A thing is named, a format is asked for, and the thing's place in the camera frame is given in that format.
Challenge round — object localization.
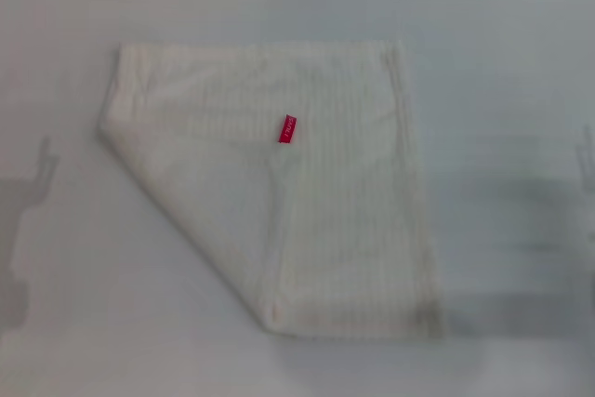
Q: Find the white ribbed towel red tag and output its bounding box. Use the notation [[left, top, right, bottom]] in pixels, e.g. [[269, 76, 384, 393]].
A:
[[96, 41, 450, 340]]

